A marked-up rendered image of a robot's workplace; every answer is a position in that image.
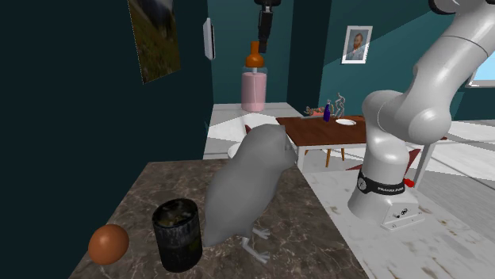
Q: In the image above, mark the brown dining table white legs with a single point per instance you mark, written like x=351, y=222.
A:
x=321, y=133

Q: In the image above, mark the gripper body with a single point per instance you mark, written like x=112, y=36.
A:
x=265, y=25

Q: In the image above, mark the white marbled robot stand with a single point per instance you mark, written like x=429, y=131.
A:
x=390, y=255

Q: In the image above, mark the brown egg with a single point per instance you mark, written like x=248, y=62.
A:
x=108, y=244

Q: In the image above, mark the white wall panel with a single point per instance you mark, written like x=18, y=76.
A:
x=209, y=38

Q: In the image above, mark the pink soap dispenser orange pump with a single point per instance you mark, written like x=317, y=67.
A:
x=253, y=90

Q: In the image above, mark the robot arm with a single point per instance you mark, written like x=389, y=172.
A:
x=390, y=162

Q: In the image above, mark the window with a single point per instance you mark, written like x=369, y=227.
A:
x=483, y=73

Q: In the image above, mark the black cylindrical can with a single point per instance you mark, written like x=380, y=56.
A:
x=178, y=239

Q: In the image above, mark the landscape wall picture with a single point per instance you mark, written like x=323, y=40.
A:
x=156, y=42

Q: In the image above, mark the grey bird figure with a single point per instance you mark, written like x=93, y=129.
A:
x=247, y=185

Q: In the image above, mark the framed portrait wall picture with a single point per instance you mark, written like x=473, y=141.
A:
x=356, y=44

